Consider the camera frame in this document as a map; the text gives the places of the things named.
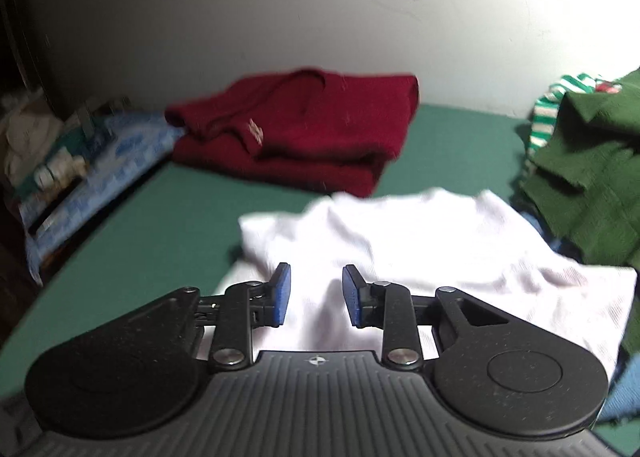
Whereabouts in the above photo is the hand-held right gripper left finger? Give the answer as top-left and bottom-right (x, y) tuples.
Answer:
(126, 262), (292, 371)

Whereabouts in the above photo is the pile of bedside clutter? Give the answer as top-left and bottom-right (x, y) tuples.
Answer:
(0, 86), (92, 199)

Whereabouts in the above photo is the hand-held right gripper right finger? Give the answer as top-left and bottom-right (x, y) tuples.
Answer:
(341, 264), (512, 371)

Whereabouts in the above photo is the green blanket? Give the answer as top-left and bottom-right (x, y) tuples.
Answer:
(0, 101), (640, 457)

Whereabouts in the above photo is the blue patterned pillow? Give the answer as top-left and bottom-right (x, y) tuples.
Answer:
(19, 108), (187, 284)

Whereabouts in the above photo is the white shirt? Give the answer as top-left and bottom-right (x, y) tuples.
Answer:
(194, 188), (639, 379)

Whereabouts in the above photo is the dark green sweater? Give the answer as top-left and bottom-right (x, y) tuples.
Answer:
(516, 66), (640, 271)

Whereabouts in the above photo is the maroon sweater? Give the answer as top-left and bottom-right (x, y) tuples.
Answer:
(164, 66), (421, 199)

